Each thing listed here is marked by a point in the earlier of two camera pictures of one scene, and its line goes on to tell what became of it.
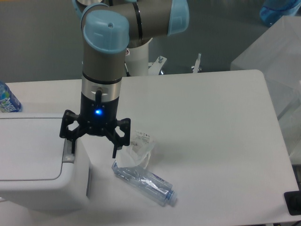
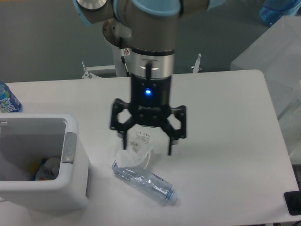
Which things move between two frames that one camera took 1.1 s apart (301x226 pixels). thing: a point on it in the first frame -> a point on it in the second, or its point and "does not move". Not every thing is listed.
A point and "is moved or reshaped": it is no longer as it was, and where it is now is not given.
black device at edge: (293, 201) does not move
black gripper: (97, 118) -> (150, 104)
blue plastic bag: (273, 10) does not move
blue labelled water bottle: (9, 103) does not move
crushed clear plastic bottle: (154, 187) does not move
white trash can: (38, 172) is moved or reshaped
